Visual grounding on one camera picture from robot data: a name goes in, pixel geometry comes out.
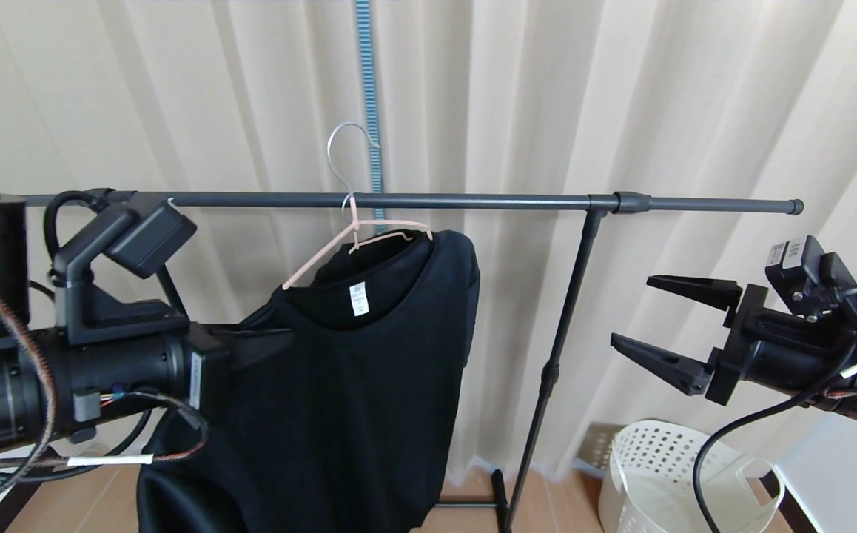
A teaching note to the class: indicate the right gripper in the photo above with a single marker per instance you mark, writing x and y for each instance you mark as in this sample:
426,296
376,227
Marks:
776,352

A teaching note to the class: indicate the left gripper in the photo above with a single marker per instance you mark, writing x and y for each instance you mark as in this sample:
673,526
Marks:
125,370

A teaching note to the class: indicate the pink clothes hanger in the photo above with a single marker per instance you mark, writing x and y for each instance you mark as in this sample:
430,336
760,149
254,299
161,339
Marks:
380,238
310,264

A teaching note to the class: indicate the black garment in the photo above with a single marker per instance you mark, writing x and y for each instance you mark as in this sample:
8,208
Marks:
340,407

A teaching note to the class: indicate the white laundry basket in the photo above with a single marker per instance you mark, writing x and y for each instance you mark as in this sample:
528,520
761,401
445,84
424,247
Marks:
695,488

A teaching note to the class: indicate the black clothes rack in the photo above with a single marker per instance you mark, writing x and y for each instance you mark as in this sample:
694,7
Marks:
510,201

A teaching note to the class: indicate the beige curtain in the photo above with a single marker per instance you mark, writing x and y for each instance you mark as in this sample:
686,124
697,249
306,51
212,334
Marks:
177,89

